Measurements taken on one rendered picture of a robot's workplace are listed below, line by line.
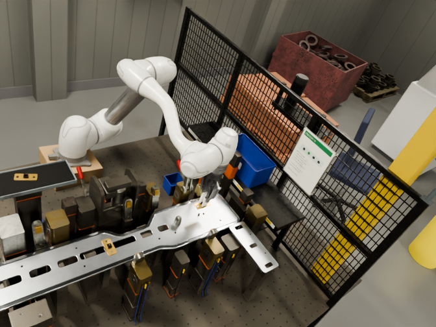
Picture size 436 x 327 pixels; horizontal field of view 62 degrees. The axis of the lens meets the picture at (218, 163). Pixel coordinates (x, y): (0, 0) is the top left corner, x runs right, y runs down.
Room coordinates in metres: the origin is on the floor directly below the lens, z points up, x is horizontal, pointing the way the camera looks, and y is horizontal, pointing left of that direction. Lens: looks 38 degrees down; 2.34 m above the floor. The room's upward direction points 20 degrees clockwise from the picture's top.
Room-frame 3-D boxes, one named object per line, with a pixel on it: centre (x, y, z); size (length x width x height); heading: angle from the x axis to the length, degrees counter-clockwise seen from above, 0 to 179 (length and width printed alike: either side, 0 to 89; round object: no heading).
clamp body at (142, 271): (0.82, 0.13, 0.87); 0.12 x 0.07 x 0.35; 48
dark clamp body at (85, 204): (1.02, 0.50, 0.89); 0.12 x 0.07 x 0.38; 48
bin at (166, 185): (1.66, 0.22, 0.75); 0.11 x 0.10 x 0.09; 138
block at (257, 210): (1.36, -0.28, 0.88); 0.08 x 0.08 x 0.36; 48
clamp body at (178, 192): (1.37, 0.13, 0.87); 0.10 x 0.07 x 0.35; 48
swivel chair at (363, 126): (2.99, -1.27, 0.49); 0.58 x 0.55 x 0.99; 51
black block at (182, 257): (0.98, 0.00, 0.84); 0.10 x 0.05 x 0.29; 48
